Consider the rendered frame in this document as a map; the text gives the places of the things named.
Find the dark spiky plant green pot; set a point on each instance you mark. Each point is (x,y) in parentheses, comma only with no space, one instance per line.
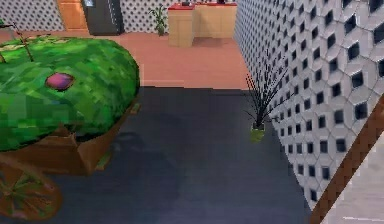
(261,100)

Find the tan counter red top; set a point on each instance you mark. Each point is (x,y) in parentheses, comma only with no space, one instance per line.
(196,23)

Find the green leafy house plant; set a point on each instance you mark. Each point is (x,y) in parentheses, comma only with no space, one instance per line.
(159,20)

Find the black fridge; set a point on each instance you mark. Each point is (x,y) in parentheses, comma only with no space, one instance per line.
(102,16)

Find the orange wooden door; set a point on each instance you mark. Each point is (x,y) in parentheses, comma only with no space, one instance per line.
(71,15)

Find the thin dark stick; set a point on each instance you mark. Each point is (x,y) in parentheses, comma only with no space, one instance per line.
(22,41)

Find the brown round stool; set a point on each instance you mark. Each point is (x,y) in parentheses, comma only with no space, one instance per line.
(26,193)

